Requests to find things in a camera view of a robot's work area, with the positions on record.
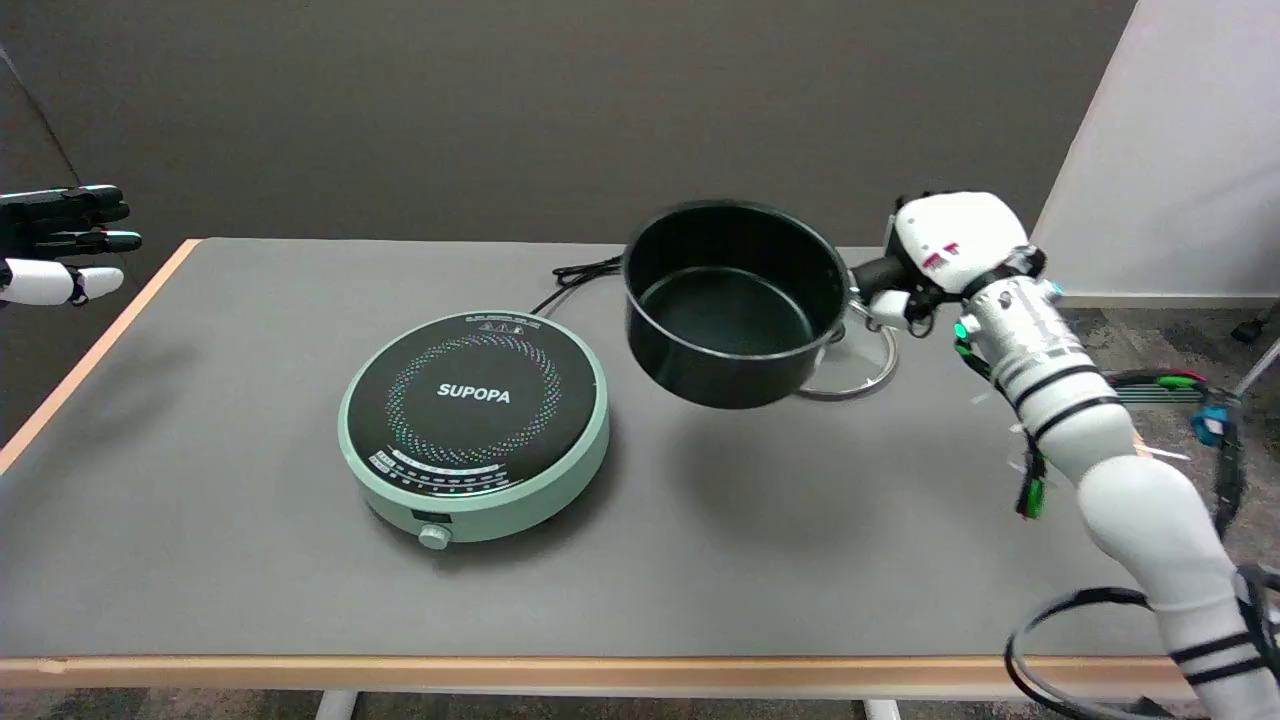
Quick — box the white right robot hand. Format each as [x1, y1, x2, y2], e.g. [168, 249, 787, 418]
[865, 190, 1047, 336]

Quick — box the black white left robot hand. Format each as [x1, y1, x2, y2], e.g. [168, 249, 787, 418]
[0, 185, 143, 308]

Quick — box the black soup pot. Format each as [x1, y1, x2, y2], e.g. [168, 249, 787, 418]
[622, 200, 909, 411]

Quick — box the glass pot lid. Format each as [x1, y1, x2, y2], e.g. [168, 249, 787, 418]
[795, 300, 899, 402]

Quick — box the floor vent grille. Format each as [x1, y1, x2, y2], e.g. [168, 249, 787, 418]
[1112, 378, 1201, 406]

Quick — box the chair leg with caster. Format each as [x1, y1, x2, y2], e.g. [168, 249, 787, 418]
[1232, 340, 1280, 399]
[1230, 300, 1280, 346]

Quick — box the green induction cooker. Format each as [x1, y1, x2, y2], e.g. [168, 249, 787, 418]
[338, 310, 611, 551]

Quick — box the black cable with blue connector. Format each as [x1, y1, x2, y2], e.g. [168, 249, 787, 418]
[1100, 368, 1251, 536]

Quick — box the black power cord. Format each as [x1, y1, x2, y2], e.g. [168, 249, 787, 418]
[530, 255, 627, 316]

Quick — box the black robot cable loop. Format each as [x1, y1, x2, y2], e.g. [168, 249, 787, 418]
[1003, 565, 1280, 720]

